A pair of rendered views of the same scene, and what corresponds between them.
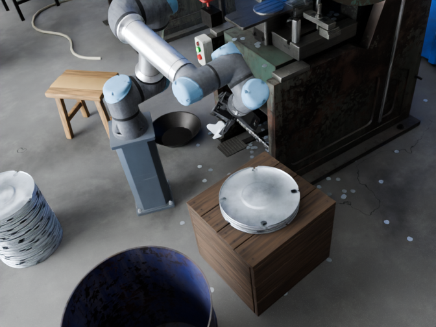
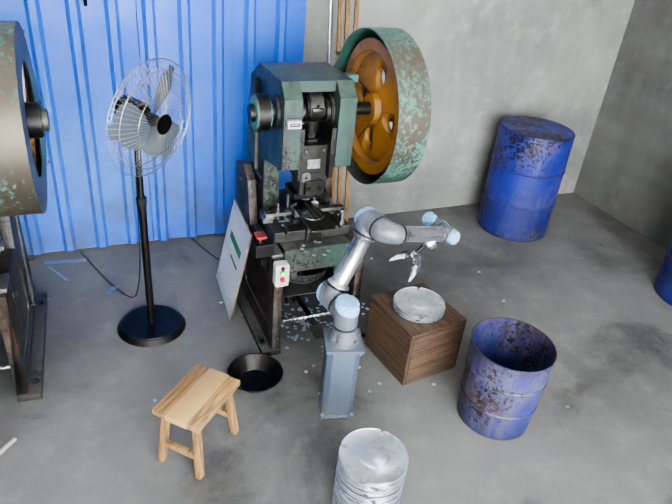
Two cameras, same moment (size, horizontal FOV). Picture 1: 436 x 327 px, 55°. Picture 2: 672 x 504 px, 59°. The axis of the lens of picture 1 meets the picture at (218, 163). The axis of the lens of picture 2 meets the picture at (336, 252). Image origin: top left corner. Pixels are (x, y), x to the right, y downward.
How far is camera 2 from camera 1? 315 cm
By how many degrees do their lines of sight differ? 70
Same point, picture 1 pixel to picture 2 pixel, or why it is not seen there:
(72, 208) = (328, 470)
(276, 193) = (419, 295)
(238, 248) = (453, 321)
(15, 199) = (380, 442)
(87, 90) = (219, 389)
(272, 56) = (337, 240)
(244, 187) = (411, 306)
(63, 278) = (413, 475)
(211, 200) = (412, 325)
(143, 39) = (421, 230)
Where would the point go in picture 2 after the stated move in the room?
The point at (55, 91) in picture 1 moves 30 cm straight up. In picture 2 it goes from (202, 418) to (201, 365)
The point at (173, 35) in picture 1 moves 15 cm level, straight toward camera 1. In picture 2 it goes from (38, 354) to (66, 355)
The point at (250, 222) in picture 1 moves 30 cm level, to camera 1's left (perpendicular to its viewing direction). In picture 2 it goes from (440, 309) to (447, 343)
